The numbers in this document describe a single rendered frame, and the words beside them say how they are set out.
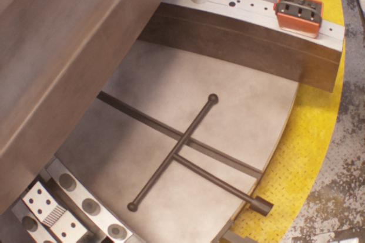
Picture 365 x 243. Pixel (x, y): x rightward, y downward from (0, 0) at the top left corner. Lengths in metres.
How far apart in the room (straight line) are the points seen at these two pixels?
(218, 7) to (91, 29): 0.68
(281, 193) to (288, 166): 0.15
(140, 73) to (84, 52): 0.87
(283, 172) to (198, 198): 0.53
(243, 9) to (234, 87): 0.41
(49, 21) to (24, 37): 0.11
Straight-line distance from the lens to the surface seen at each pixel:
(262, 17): 1.94
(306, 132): 2.45
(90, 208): 1.67
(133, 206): 2.01
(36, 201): 1.63
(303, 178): 2.36
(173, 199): 2.03
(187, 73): 2.25
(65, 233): 1.64
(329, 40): 1.91
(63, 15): 1.47
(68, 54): 1.44
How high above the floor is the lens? 2.25
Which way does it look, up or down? 63 degrees down
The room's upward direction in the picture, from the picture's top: 16 degrees counter-clockwise
